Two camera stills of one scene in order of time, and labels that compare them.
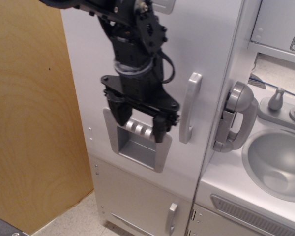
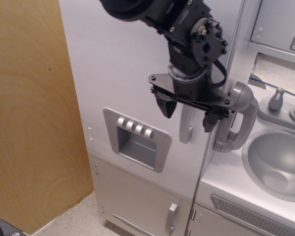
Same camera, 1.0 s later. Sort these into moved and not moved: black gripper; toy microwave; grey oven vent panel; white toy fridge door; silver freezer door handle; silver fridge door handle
Moved: white toy fridge door; black gripper
Not moved: toy microwave; silver fridge door handle; silver freezer door handle; grey oven vent panel
